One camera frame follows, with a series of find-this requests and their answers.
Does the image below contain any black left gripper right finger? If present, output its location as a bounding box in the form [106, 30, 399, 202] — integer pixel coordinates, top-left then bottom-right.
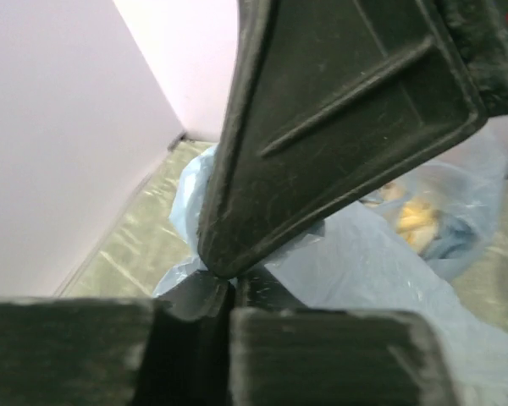
[229, 268, 453, 405]

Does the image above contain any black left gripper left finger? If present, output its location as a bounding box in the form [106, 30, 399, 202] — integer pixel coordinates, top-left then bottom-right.
[0, 272, 229, 405]

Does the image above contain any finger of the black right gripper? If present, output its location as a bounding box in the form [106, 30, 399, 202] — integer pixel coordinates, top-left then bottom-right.
[198, 0, 487, 279]
[438, 0, 508, 118]

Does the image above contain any light blue trash bag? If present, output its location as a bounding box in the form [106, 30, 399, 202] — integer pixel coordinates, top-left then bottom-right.
[152, 143, 508, 406]

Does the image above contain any clear bag with trash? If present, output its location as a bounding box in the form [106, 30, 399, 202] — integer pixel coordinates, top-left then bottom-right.
[361, 128, 508, 281]

